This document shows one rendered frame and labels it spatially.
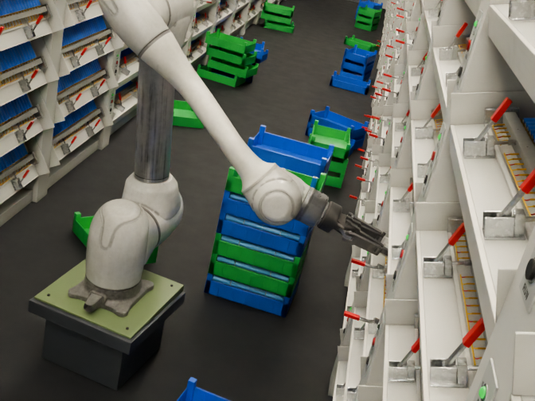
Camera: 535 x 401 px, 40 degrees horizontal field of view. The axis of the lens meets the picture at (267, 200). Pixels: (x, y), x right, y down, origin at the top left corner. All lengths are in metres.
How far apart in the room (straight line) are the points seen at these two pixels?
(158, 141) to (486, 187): 1.29
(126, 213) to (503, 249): 1.36
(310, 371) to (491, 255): 1.67
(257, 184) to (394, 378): 0.63
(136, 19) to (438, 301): 1.07
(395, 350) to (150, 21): 0.98
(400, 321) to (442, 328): 0.36
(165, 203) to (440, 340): 1.31
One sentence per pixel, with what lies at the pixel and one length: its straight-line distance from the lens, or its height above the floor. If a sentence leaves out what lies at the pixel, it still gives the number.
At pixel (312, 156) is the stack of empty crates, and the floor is 0.41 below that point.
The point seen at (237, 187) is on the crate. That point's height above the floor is 0.42.
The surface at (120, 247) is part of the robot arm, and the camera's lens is 1.99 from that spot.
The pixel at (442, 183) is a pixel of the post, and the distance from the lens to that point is 1.23.
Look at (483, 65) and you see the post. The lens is 1.18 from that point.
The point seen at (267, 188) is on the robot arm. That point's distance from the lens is 1.62.
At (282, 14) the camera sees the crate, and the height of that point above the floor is 0.13.
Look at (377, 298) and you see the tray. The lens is 1.80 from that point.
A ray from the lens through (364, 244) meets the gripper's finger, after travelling 1.82.
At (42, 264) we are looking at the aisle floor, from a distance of 2.68.
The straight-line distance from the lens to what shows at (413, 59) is 2.60.
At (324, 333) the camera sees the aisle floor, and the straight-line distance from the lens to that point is 2.57.
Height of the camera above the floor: 1.36
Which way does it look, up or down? 23 degrees down
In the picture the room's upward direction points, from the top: 13 degrees clockwise
